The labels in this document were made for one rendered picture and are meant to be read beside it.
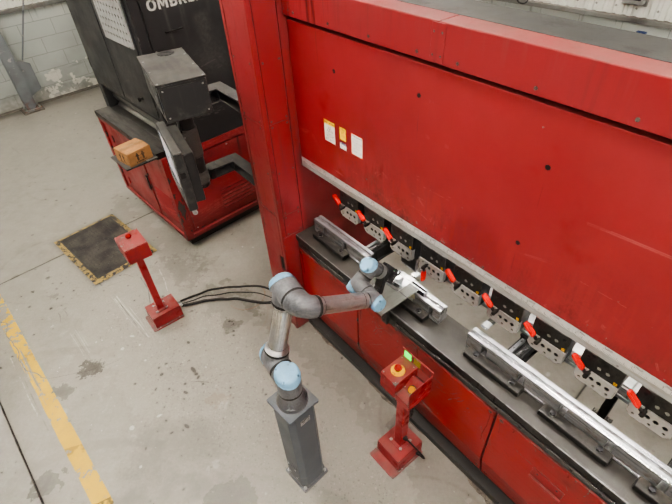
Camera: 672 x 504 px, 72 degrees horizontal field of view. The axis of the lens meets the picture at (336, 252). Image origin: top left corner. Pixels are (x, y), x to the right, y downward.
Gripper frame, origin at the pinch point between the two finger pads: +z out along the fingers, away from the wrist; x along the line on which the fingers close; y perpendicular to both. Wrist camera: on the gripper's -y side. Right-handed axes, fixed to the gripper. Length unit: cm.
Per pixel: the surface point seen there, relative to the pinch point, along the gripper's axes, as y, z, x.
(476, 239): 36, -38, -39
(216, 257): -77, 67, 201
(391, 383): -41, -3, -29
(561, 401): -1, 4, -92
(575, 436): -10, 6, -103
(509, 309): 19, -20, -61
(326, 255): -10, 9, 55
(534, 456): -29, 17, -94
